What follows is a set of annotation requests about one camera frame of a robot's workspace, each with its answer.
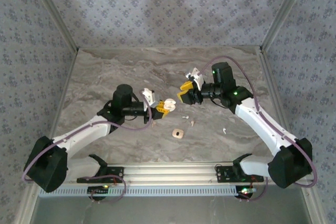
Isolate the aluminium front mounting rail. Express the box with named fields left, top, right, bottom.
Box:
left=65, top=163, right=314, bottom=186

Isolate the aluminium corner post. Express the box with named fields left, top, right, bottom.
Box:
left=27, top=0, right=79, bottom=51
left=260, top=0, right=315, bottom=51

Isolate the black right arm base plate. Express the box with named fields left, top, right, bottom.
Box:
left=214, top=164, right=265, bottom=184

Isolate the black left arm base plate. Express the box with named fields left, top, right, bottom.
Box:
left=76, top=165, right=124, bottom=184

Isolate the aluminium lower frame leg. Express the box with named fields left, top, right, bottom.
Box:
left=300, top=184, right=322, bottom=224
left=14, top=187, right=40, bottom=224

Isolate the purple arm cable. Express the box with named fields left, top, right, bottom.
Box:
left=22, top=95, right=154, bottom=204
left=201, top=55, right=318, bottom=204

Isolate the grey slotted cable duct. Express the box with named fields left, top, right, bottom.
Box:
left=38, top=184, right=245, bottom=198

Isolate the black controller board with led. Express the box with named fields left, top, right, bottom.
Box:
left=87, top=186, right=110, bottom=196
left=235, top=185, right=257, bottom=199

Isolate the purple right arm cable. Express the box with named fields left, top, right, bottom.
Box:
left=201, top=55, right=318, bottom=204

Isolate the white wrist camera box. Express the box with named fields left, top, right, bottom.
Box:
left=142, top=88, right=161, bottom=105
left=185, top=68, right=205, bottom=91

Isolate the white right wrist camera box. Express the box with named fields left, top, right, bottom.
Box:
left=185, top=68, right=205, bottom=91

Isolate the pale round earbud charging case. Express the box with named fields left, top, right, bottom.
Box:
left=164, top=98, right=177, bottom=112

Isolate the grey metal lower panel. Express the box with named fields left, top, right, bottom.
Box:
left=34, top=195, right=313, bottom=224

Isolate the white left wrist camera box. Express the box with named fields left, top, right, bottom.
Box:
left=142, top=88, right=161, bottom=105

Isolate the aluminium table side rail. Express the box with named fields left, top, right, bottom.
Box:
left=258, top=49, right=301, bottom=143
left=48, top=48, right=79, bottom=141

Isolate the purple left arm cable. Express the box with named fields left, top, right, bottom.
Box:
left=22, top=95, right=154, bottom=204

